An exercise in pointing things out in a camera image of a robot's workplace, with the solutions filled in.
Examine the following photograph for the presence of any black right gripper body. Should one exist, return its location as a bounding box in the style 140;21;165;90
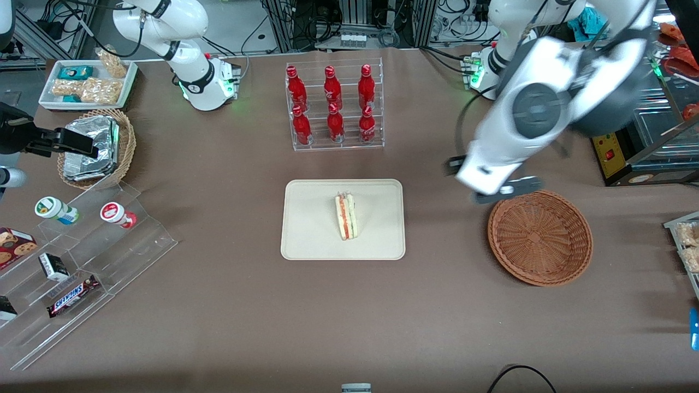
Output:
0;104;34;155

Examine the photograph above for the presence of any triangular sandwich with filling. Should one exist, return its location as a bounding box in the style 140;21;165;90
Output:
335;191;359;241

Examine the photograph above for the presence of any oval light wicker basket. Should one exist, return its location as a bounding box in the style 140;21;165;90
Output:
57;108;137;190

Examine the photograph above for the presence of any white rectangular snack tray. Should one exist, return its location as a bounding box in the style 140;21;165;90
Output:
38;59;138;112

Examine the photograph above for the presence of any round brown wicker basket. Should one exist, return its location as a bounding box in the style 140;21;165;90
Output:
487;188;594;288

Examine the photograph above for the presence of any cream rectangular plastic tray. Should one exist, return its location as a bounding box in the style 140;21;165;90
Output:
280;178;406;261

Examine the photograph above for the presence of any clear tray with snacks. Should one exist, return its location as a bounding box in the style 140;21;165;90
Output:
663;211;699;302

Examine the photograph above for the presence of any silver foil wrapped pack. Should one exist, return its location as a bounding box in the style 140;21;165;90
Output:
64;116;120;164
63;156;118;182

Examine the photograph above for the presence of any clear bag of puffed snacks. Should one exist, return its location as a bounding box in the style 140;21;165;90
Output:
80;78;123;105
96;46;127;79
51;79;84;98

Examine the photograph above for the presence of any green lid white cup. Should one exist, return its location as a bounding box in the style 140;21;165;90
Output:
34;196;80;225

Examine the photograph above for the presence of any large teal snack packet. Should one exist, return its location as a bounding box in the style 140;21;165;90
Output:
58;65;94;81

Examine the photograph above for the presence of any red lid white cup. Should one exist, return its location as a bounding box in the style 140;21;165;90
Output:
99;201;138;229

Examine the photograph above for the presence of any red cola bottle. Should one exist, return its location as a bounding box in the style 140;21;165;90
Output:
286;65;309;113
327;103;345;144
358;64;376;110
323;65;343;111
359;105;377;144
292;105;312;146

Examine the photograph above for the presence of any clear acrylic bottle rack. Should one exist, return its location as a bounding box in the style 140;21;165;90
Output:
285;57;386;152

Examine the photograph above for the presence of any red cookie box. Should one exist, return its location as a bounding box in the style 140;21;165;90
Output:
0;227;39;271

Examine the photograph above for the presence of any clear acrylic stepped shelf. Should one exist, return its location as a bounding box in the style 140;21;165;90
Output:
0;180;179;372

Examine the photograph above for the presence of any small black white carton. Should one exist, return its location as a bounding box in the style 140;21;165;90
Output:
38;252;70;282

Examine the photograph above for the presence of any brown snickers bar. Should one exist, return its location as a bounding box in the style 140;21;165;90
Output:
46;275;101;319

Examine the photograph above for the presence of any teal cloth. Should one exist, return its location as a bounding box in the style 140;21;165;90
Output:
568;8;607;41

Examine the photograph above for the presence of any steel food pan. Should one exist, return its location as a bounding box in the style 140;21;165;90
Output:
633;106;699;159

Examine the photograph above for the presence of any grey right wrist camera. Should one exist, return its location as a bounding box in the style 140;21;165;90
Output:
0;166;27;189

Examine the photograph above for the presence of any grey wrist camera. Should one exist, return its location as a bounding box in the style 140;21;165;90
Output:
0;166;27;189
471;175;545;206

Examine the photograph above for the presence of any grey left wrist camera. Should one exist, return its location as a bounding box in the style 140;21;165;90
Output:
471;175;545;206

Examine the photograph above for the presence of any black cable loop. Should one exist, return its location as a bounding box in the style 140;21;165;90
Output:
486;365;558;393

